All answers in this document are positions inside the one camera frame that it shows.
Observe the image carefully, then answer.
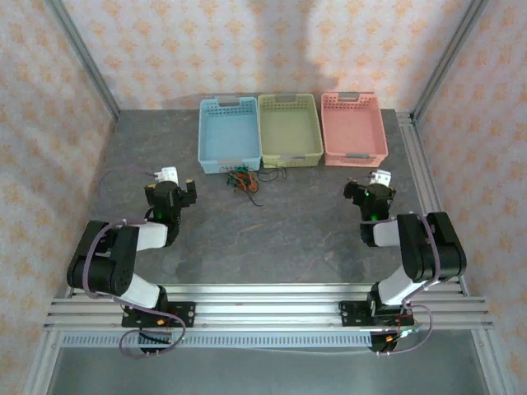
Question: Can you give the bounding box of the black electronics board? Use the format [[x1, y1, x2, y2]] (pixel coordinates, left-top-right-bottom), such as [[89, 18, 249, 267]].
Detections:
[[368, 327, 423, 357], [138, 331, 174, 356]]

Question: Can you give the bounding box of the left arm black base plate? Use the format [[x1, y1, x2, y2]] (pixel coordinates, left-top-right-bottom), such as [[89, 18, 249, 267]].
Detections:
[[121, 301, 197, 329]]

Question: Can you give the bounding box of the grey slotted cable duct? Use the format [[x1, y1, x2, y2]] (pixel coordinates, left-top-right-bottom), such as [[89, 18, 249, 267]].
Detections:
[[59, 332, 374, 351]]

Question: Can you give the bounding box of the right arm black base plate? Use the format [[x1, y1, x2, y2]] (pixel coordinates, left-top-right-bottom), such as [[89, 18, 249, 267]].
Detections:
[[338, 300, 414, 328]]

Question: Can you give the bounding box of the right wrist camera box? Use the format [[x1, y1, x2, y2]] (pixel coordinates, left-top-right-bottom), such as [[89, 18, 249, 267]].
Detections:
[[369, 168, 391, 187]]

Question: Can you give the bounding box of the aluminium side rail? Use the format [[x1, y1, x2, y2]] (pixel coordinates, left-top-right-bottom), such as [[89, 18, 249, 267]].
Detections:
[[394, 109, 470, 297]]

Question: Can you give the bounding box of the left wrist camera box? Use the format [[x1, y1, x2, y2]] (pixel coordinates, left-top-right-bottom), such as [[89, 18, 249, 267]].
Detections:
[[155, 165, 180, 184]]

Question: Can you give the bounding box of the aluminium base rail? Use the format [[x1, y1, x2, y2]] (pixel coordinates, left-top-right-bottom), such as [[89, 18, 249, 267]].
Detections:
[[43, 283, 495, 330]]

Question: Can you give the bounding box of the yellow-green plastic basket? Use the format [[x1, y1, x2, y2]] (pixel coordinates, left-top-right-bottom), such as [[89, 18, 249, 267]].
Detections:
[[257, 93, 324, 169]]

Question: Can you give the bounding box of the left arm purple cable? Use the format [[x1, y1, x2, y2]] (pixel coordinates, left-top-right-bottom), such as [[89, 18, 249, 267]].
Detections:
[[82, 165, 187, 360]]

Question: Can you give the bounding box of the blue plastic basket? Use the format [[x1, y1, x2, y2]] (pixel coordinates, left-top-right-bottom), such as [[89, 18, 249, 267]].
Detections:
[[198, 95, 263, 174]]

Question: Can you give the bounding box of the aluminium frame post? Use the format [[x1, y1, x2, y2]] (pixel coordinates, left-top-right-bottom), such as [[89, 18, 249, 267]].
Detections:
[[44, 0, 121, 120], [411, 0, 491, 120]]

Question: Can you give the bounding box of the grey metal shelf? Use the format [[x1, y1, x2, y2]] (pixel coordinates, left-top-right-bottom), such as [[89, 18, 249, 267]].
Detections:
[[47, 347, 493, 395]]

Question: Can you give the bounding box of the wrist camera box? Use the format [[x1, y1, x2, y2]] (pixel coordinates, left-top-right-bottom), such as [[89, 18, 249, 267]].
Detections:
[[155, 165, 180, 184], [369, 168, 391, 187]]

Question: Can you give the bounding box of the pink plastic basket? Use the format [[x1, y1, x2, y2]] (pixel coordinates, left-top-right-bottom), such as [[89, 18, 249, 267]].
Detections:
[[319, 91, 389, 168]]

